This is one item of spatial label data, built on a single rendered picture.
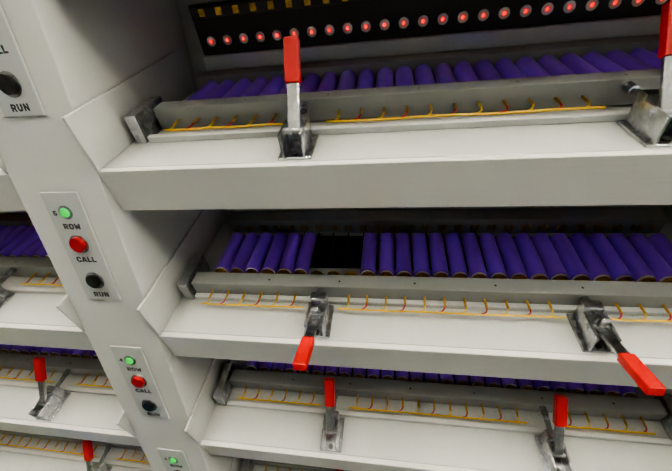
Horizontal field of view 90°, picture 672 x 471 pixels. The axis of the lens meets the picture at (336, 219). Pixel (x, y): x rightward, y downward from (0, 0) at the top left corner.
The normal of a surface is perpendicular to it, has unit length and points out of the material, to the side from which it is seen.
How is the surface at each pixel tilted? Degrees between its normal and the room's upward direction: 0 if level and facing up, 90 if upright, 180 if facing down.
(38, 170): 90
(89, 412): 16
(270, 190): 106
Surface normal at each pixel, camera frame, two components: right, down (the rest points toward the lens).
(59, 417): -0.11, -0.76
